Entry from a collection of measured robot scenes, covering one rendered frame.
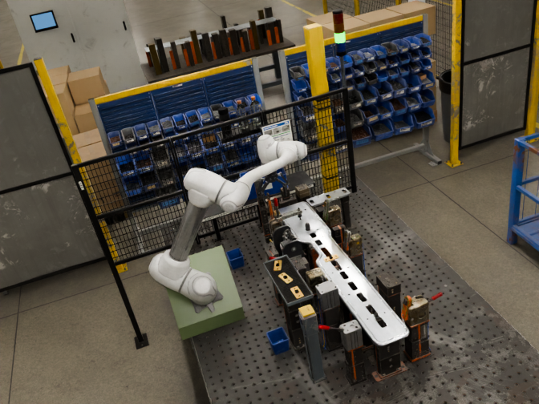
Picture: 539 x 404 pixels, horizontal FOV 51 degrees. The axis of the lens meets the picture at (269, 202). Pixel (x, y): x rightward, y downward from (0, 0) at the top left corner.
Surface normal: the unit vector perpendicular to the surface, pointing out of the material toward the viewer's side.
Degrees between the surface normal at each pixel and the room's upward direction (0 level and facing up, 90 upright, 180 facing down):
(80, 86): 90
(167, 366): 0
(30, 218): 90
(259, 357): 0
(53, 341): 0
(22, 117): 90
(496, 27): 91
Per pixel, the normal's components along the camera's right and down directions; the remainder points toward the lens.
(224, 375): -0.15, -0.84
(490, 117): 0.36, 0.42
